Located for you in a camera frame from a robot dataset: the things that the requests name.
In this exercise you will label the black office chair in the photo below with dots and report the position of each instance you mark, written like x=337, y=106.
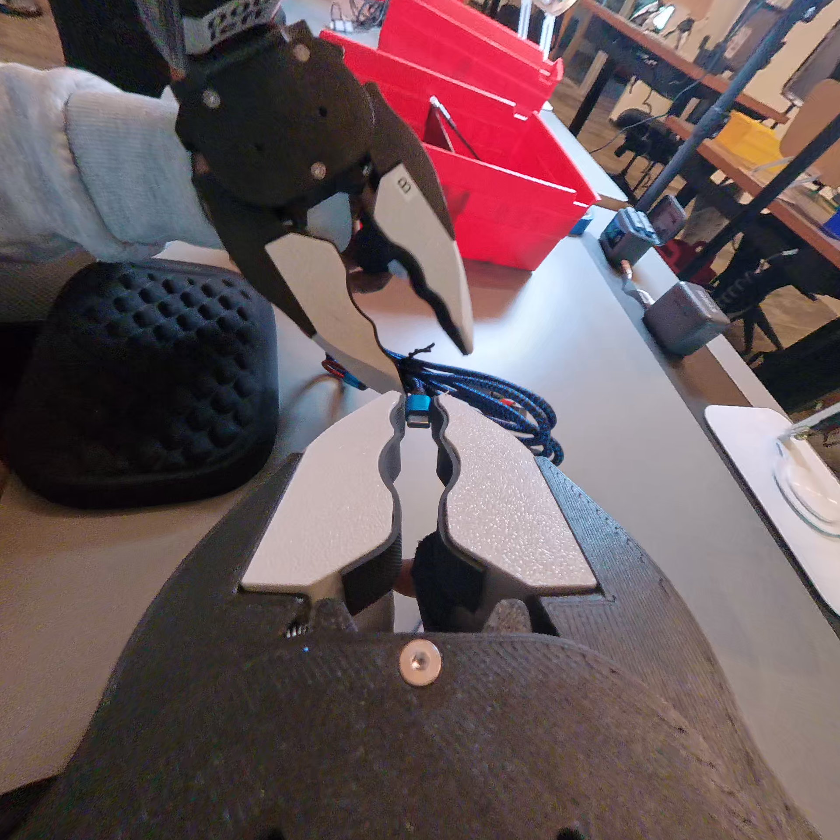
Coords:
x=646, y=141

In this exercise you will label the grey charger cube blue face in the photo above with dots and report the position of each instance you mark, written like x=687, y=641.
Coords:
x=627, y=239

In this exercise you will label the instruction sheet display stand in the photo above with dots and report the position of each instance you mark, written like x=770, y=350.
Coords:
x=748, y=472

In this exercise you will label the black pole with round disc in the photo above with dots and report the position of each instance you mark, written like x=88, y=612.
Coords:
x=754, y=202

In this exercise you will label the grey light stand tripod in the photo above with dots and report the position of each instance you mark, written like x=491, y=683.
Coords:
x=709, y=124

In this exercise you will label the small black screen gadget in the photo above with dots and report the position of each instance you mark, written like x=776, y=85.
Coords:
x=666, y=215

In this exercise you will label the yellow plastic bin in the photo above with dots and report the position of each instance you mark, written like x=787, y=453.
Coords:
x=748, y=134

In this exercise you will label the wooden top desk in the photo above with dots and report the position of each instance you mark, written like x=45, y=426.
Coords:
x=656, y=46
x=787, y=210

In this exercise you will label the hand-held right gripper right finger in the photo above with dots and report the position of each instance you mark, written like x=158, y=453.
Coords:
x=512, y=518

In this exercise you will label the blue tape roll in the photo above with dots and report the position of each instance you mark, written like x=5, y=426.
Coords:
x=581, y=225

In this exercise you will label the black honeycomb cushion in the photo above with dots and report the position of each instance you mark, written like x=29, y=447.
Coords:
x=144, y=380

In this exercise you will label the red divided plastic bin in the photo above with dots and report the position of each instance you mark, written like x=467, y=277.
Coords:
x=499, y=210

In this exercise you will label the red plastic tub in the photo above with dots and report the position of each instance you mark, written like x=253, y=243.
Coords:
x=682, y=257

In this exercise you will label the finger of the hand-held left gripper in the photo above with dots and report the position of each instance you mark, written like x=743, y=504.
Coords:
x=315, y=282
x=426, y=229

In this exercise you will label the person's left forearm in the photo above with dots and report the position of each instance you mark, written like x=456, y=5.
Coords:
x=85, y=164

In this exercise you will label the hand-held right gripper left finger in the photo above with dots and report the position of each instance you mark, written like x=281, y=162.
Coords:
x=328, y=512

